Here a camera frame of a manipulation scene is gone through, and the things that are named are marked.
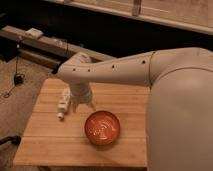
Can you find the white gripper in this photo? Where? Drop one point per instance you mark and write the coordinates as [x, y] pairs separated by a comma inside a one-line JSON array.
[[81, 93]]

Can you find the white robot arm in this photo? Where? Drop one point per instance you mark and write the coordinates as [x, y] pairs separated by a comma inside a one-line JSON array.
[[179, 119]]

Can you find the white plastic bottle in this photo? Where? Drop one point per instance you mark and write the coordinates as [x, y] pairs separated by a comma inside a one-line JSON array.
[[63, 104]]

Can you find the orange ceramic bowl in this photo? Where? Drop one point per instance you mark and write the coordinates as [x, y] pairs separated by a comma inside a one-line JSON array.
[[102, 128]]

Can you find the black object at left edge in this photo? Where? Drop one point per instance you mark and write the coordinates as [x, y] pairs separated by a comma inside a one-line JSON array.
[[15, 140]]

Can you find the white box on ledge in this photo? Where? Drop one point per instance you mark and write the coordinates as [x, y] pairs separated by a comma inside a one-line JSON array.
[[34, 33]]

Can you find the black power adapter with cable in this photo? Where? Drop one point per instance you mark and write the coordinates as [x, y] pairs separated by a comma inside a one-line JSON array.
[[11, 52]]

